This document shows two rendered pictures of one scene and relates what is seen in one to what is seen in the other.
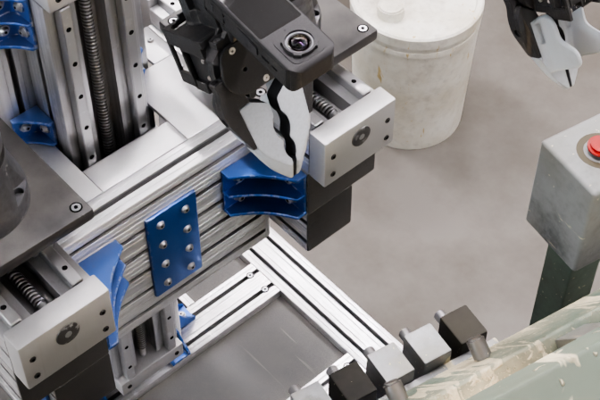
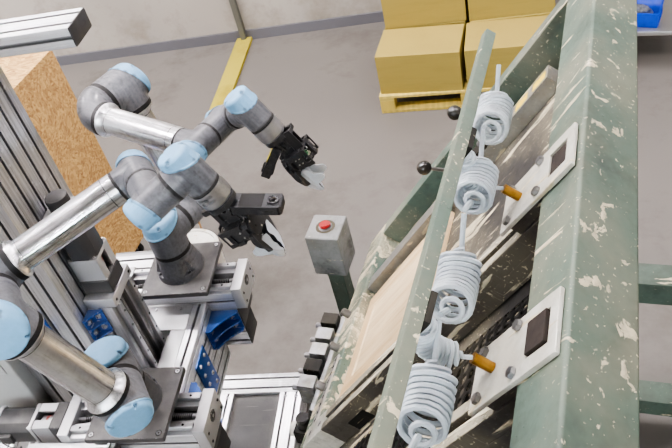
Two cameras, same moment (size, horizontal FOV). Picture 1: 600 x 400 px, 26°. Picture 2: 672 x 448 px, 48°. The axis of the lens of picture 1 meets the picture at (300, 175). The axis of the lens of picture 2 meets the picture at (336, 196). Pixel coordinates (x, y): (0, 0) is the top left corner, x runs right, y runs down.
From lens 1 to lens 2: 0.77 m
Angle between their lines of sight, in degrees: 26
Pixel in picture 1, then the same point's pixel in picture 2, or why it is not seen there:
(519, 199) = (284, 299)
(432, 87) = not seen: hidden behind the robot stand
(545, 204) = (320, 260)
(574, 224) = (336, 257)
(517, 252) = (301, 317)
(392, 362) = (319, 347)
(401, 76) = not seen: hidden behind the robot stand
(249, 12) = (250, 203)
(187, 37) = (230, 229)
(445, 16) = not seen: hidden behind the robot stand
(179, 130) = (179, 329)
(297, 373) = (268, 415)
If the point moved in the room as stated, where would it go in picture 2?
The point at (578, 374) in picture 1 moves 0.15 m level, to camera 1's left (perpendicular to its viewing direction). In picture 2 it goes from (462, 134) to (393, 188)
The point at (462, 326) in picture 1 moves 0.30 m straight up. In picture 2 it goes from (329, 319) to (309, 255)
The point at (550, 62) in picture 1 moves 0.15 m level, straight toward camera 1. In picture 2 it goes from (314, 183) to (339, 212)
